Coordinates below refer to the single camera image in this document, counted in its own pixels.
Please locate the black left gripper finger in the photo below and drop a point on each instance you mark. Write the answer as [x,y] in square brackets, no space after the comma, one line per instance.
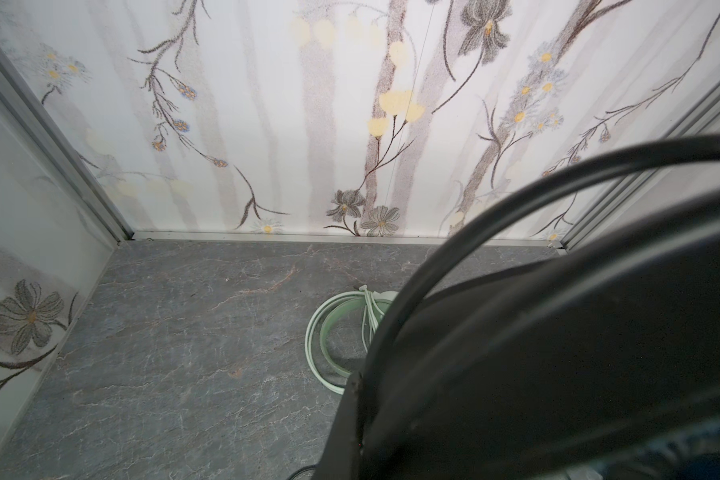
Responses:
[340,459]

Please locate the mint green over-ear headphones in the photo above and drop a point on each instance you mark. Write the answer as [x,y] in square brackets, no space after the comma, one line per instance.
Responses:
[339,333]

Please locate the black and blue headphones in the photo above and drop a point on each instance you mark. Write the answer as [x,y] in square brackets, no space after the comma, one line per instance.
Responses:
[609,355]

